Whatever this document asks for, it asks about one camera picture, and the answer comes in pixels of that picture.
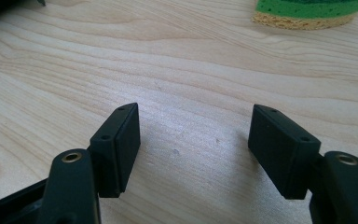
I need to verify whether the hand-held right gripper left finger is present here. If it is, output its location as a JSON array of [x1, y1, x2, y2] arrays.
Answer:
[[89, 102, 142, 199]]

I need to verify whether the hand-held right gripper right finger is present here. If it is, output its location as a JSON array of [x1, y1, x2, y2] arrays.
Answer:
[[247, 104, 322, 200]]

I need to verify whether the green and yellow sponge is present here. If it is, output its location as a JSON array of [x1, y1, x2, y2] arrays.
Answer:
[[251, 0, 358, 31]]

